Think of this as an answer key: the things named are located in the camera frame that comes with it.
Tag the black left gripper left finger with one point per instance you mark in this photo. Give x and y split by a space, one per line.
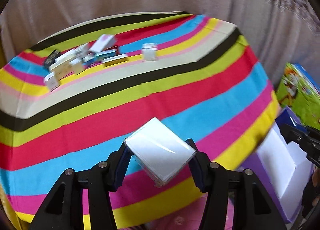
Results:
62 207

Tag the white box with text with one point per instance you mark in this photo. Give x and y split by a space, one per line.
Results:
67 55

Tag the white barcode box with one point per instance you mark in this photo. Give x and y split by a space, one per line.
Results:
82 51

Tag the beige curtain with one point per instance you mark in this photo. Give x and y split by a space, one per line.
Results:
279 31

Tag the purple storage box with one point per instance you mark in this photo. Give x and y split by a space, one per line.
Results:
282 167

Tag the striped colourful tablecloth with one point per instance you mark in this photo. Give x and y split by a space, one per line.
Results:
206 84

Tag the black product box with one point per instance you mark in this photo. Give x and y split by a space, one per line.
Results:
51 58

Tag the green cartoon picture book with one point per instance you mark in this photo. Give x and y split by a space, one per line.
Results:
298 90

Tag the cream tall box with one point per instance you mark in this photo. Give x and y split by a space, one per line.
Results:
62 68

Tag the small cream cube box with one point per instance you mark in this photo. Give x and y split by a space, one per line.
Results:
77 66

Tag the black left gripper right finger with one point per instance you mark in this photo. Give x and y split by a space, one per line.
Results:
253 207

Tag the clear white card case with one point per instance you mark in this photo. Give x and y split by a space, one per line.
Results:
159 151

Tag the white cube box with logo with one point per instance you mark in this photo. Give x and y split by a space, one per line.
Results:
51 82

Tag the white box with pink blot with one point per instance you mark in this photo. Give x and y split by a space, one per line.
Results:
104 42

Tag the blue white small box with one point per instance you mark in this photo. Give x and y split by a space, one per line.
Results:
89 60

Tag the teal green printed box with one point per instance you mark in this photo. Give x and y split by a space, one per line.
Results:
100 56

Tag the white cube box on right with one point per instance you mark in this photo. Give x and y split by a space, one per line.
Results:
149 52

